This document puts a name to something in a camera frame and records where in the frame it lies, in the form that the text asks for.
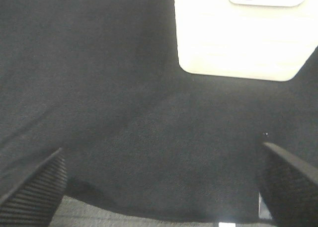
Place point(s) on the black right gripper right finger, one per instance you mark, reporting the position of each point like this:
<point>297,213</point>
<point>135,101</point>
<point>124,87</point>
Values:
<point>288,186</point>

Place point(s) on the cream white storage bin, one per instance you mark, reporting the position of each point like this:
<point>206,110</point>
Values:
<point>256,39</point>

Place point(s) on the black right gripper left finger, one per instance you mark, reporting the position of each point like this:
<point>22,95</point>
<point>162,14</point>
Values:
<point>34,201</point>

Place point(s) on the black table cloth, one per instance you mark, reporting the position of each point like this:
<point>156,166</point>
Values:
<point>101,80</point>

